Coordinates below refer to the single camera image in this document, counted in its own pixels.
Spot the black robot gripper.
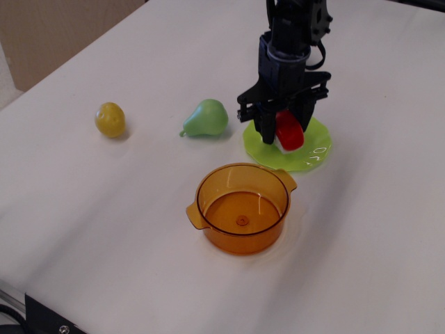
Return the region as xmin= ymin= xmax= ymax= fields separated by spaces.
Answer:
xmin=237 ymin=33 xmax=331 ymax=144

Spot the red and white toy sushi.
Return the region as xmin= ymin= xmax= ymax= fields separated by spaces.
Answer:
xmin=275 ymin=109 xmax=305 ymax=154

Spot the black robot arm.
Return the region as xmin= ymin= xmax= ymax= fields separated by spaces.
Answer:
xmin=237 ymin=1 xmax=332 ymax=145

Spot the light green plastic plate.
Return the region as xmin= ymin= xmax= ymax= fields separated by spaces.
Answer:
xmin=243 ymin=118 xmax=332 ymax=172

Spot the green toy pear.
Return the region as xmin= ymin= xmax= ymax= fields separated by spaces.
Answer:
xmin=179 ymin=99 xmax=229 ymax=137

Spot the orange transparent plastic pot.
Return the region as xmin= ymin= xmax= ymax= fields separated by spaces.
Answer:
xmin=186 ymin=163 xmax=297 ymax=255

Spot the yellow toy lemon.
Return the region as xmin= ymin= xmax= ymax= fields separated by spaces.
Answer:
xmin=95 ymin=102 xmax=126 ymax=138

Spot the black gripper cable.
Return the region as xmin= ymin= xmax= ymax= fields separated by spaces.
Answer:
xmin=306 ymin=38 xmax=327 ymax=70

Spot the black corner bracket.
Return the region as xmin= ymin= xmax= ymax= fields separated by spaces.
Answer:
xmin=24 ymin=294 xmax=86 ymax=334

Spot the aluminium table frame rail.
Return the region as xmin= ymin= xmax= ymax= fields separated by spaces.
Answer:
xmin=0 ymin=279 xmax=26 ymax=325

